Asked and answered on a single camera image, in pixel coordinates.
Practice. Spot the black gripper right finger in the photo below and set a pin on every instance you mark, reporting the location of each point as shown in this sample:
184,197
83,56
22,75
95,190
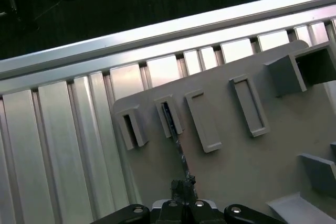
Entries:
202,212

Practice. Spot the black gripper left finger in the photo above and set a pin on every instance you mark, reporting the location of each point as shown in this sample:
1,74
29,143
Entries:
173,211

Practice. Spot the grey parts rack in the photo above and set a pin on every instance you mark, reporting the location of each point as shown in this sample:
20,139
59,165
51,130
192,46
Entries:
236,161

